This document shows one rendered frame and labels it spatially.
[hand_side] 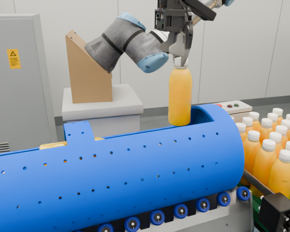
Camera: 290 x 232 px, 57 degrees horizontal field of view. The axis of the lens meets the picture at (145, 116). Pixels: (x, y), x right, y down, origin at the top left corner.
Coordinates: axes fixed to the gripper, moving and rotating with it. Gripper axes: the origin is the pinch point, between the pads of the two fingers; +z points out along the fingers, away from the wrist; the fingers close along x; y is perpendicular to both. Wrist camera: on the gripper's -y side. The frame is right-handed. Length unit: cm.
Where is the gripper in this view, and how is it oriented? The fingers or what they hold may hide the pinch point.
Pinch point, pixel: (181, 60)
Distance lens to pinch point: 80.4
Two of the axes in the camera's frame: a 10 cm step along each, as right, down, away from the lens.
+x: 3.4, 3.7, -8.7
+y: -9.4, 1.3, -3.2
